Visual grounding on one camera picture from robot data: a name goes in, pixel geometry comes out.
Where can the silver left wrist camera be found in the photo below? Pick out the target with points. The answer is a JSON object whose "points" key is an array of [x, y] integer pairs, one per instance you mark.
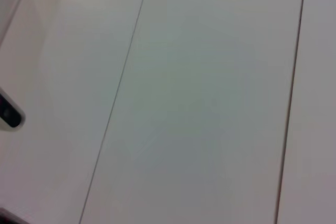
{"points": [[9, 113]]}

